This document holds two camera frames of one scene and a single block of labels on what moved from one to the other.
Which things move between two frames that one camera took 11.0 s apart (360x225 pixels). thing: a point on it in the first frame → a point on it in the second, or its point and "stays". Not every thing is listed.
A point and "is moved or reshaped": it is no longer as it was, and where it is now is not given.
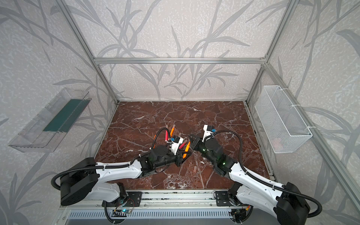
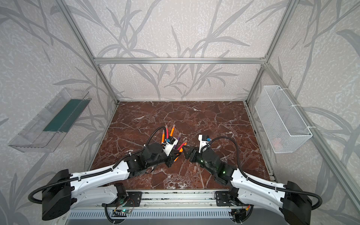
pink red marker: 182,145 stays
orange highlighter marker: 172,131 stays
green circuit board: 125,211 stays
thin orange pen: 186,149 is moved or reshaped
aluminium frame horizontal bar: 180,60 stays
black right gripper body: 197,143 → 195,154
